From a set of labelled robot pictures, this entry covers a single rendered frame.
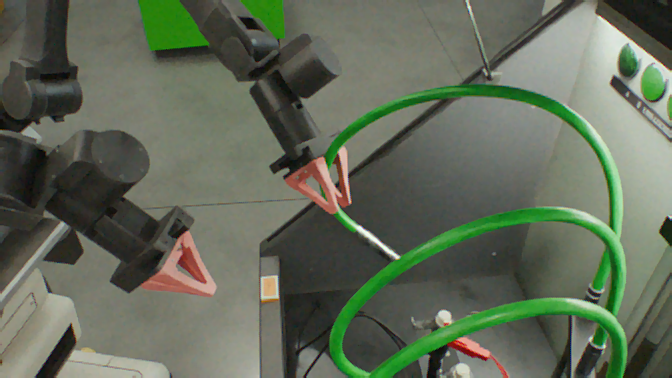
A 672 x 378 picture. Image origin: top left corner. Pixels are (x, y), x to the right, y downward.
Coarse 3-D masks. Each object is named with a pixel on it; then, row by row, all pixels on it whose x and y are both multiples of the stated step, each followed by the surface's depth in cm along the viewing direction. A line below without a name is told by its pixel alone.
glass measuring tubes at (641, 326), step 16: (656, 272) 67; (656, 288) 67; (640, 304) 70; (656, 304) 70; (640, 320) 71; (656, 320) 67; (640, 336) 74; (656, 336) 68; (640, 352) 71; (656, 352) 71; (624, 368) 78; (640, 368) 72; (656, 368) 68
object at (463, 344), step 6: (450, 342) 73; (456, 342) 72; (462, 342) 72; (468, 342) 72; (456, 348) 73; (462, 348) 72; (468, 348) 72; (474, 348) 72; (480, 348) 72; (468, 354) 72; (474, 354) 71; (480, 354) 71; (486, 354) 71; (486, 360) 71
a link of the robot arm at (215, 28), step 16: (192, 0) 74; (208, 0) 73; (224, 0) 73; (192, 16) 75; (208, 16) 73; (224, 16) 72; (240, 16) 73; (208, 32) 73; (224, 32) 72; (240, 32) 71; (256, 32) 73; (256, 48) 72; (272, 48) 75; (224, 64) 73
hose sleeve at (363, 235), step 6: (360, 228) 77; (354, 234) 77; (360, 234) 77; (366, 234) 77; (372, 234) 78; (360, 240) 78; (366, 240) 77; (372, 240) 77; (378, 240) 78; (372, 246) 78; (378, 246) 78; (384, 246) 78; (378, 252) 78; (384, 252) 78; (390, 252) 78; (396, 252) 79; (390, 258) 78; (396, 258) 78
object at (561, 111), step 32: (416, 96) 61; (448, 96) 60; (512, 96) 58; (544, 96) 57; (352, 128) 66; (576, 128) 58; (608, 160) 59; (608, 192) 62; (352, 224) 77; (608, 224) 65; (608, 256) 67
